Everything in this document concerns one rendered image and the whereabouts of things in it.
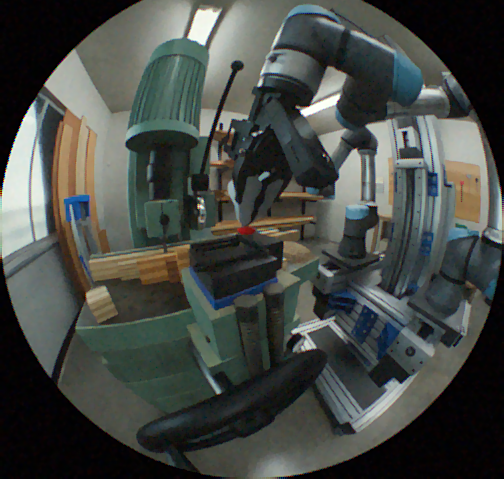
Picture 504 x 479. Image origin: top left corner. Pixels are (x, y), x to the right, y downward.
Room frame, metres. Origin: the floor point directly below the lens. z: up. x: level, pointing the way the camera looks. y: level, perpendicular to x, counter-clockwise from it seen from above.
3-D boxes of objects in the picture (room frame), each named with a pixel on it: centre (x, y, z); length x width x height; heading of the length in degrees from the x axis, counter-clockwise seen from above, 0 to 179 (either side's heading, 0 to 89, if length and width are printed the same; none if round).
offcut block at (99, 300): (0.12, 0.25, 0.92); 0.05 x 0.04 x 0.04; 62
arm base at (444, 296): (0.12, -0.58, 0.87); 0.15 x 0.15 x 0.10
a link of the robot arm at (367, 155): (0.66, -0.60, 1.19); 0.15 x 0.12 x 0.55; 117
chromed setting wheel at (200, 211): (0.49, 0.18, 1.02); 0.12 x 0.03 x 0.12; 36
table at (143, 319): (0.27, 0.07, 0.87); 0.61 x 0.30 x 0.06; 126
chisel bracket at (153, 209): (0.33, 0.21, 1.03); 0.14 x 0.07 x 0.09; 36
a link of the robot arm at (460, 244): (0.11, -0.58, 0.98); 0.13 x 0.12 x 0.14; 163
